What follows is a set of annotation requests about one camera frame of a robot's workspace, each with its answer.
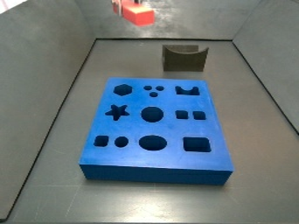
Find red rectangular block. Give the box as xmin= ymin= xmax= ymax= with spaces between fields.
xmin=111 ymin=0 xmax=155 ymax=26

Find blue foam shape board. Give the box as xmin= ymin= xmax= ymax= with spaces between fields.
xmin=79 ymin=78 xmax=234 ymax=186

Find black curved fixture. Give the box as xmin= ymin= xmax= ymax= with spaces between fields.
xmin=163 ymin=45 xmax=210 ymax=72

